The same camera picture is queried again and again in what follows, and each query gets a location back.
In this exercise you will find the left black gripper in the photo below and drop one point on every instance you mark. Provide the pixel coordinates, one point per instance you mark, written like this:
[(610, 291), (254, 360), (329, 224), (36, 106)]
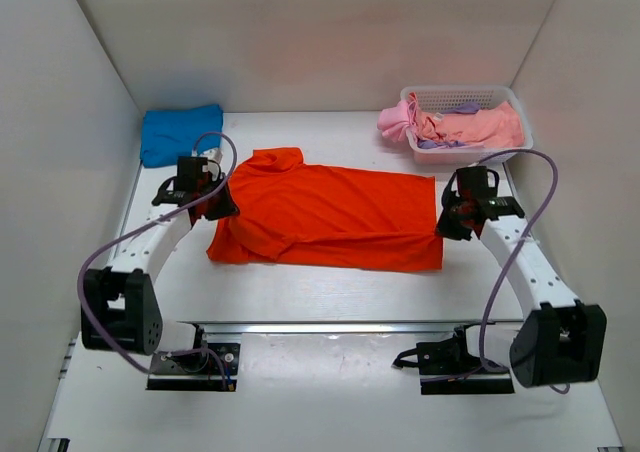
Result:
[(228, 207)]

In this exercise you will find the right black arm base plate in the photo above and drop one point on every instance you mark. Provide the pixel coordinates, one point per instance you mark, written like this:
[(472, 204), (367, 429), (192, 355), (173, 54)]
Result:
[(446, 368)]

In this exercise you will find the orange t-shirt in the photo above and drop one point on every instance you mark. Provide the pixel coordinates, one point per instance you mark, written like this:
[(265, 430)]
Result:
[(291, 212)]

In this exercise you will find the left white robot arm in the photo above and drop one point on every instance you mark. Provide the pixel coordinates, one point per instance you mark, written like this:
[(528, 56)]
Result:
[(120, 310)]

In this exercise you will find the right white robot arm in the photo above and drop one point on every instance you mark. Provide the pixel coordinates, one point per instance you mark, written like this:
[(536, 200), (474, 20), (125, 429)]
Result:
[(561, 338)]

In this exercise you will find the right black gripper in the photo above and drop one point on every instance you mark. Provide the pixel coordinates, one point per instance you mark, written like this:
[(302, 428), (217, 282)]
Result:
[(444, 228)]

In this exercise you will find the light pink t-shirt in basket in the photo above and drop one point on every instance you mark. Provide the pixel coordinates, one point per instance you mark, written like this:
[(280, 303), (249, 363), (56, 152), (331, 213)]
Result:
[(497, 128)]

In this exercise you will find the folded blue t-shirt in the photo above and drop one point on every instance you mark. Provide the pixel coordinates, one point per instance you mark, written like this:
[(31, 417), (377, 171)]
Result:
[(167, 135)]

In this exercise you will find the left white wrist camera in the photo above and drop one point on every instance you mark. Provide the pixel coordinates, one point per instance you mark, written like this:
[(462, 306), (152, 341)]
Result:
[(214, 155)]

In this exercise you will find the pink t-shirt over basket edge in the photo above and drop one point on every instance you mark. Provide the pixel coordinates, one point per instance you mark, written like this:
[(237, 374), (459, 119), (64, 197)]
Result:
[(399, 122)]

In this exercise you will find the white plastic basket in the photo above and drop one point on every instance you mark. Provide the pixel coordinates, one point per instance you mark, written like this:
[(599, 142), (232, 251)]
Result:
[(438, 98)]

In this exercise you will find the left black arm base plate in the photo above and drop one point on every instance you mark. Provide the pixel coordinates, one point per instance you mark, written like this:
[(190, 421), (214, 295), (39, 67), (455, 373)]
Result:
[(216, 371)]

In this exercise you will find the aluminium rail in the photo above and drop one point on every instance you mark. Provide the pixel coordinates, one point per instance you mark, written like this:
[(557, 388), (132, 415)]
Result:
[(332, 327)]

